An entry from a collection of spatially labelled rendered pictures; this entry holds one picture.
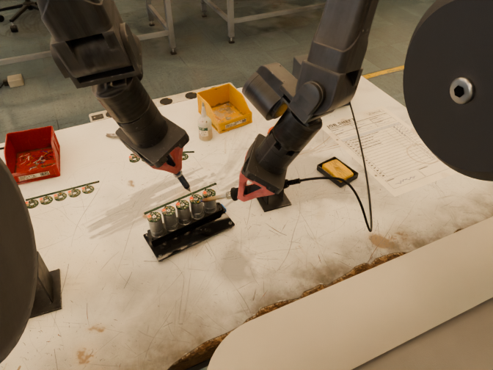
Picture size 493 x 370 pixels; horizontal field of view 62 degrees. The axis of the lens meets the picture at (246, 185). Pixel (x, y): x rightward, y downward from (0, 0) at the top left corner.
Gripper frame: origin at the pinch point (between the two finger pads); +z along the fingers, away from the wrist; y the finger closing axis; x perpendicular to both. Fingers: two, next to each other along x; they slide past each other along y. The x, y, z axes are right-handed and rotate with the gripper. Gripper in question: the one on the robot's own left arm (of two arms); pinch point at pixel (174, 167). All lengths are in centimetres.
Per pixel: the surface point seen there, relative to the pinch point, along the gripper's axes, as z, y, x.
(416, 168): 34, -22, -40
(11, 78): 97, 236, -2
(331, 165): 27.4, -8.4, -27.2
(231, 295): 14.9, -15.9, 8.7
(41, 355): 5.2, -3.3, 34.0
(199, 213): 14.3, -0.3, 1.3
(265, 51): 157, 153, -144
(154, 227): 9.8, 1.8, 9.0
